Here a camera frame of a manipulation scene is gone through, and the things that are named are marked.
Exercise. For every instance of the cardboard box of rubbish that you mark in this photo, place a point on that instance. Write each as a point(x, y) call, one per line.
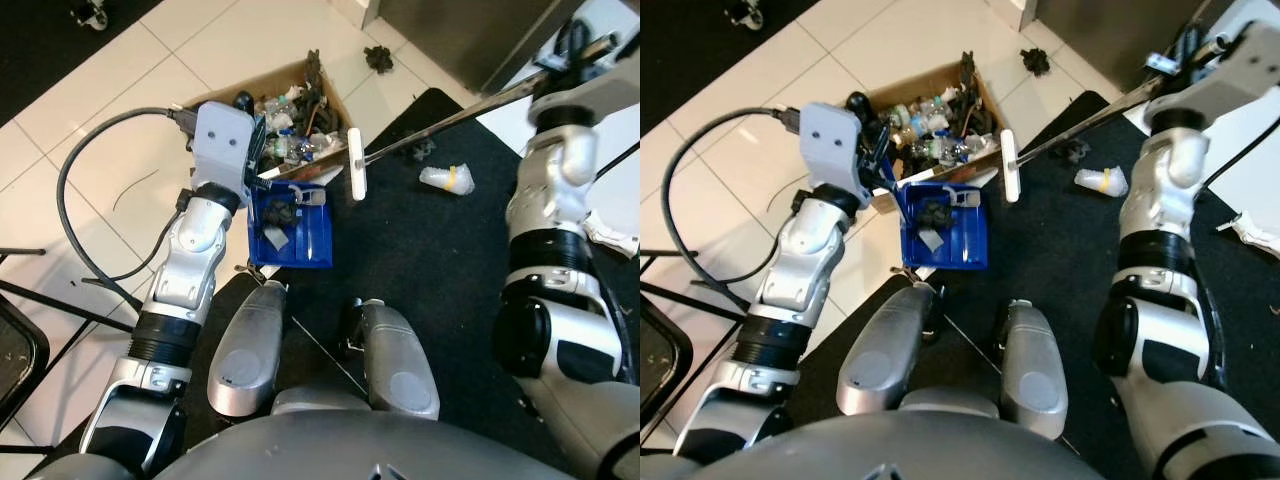
point(300, 100)
point(940, 100)

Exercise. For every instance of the dark rug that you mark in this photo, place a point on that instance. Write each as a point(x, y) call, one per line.
point(40, 50)
point(690, 50)

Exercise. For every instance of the black metal chair frame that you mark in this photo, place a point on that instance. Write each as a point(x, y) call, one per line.
point(662, 350)
point(20, 355)

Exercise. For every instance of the caster wheel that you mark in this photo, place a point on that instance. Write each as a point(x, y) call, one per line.
point(745, 12)
point(90, 13)

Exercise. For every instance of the crumpled clear plastic bottle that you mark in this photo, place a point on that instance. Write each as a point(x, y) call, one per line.
point(445, 179)
point(1100, 181)

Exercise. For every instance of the silver robot leg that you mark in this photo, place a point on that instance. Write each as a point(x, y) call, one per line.
point(400, 365)
point(1035, 370)
point(885, 350)
point(245, 350)

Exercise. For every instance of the silver left robot leg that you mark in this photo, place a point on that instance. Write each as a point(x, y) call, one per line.
point(245, 350)
point(885, 350)

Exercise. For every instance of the dark grey cabinet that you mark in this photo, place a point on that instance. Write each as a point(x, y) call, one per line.
point(1120, 35)
point(470, 35)

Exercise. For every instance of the large black floor mat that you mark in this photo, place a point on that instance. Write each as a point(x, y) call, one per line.
point(1050, 250)
point(420, 250)

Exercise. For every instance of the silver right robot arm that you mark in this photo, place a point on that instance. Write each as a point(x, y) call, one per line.
point(555, 280)
point(1160, 290)

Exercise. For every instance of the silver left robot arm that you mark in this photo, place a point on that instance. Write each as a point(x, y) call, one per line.
point(190, 250)
point(805, 255)

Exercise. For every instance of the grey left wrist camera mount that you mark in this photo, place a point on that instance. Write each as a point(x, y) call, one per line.
point(832, 145)
point(222, 140)

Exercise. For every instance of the white crumpled paper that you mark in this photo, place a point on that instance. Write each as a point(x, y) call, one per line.
point(1255, 232)

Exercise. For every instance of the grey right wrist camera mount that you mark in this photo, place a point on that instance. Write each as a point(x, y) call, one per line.
point(1225, 75)
point(600, 85)

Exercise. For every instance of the silver right robot leg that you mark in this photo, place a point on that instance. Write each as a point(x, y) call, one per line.
point(1035, 370)
point(400, 365)

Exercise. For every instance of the black crumpled scrap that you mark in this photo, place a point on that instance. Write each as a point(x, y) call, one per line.
point(379, 59)
point(1035, 61)

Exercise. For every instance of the grey robot torso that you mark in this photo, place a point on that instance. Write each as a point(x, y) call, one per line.
point(350, 450)
point(900, 450)

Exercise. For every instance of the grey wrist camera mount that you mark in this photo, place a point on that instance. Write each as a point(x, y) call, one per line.
point(600, 85)
point(222, 140)
point(832, 145)
point(1225, 75)

